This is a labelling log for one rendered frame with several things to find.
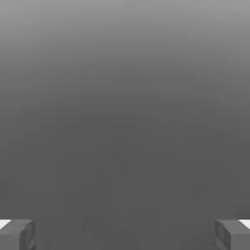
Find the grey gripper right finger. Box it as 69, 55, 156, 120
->
214, 218, 250, 250

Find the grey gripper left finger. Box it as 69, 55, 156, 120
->
0, 218, 37, 250

